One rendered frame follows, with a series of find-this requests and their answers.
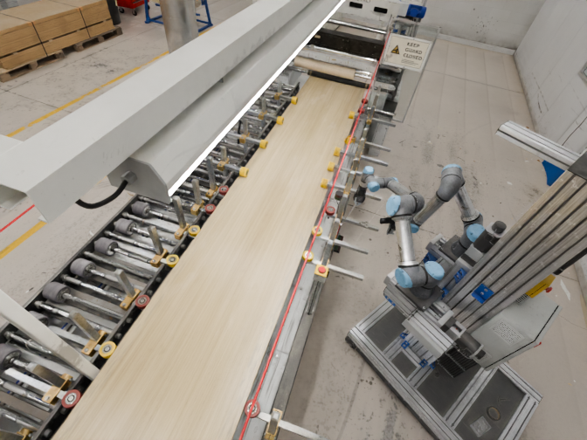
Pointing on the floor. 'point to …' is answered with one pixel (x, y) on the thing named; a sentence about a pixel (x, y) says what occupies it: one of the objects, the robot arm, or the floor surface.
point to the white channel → (120, 134)
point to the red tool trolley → (129, 5)
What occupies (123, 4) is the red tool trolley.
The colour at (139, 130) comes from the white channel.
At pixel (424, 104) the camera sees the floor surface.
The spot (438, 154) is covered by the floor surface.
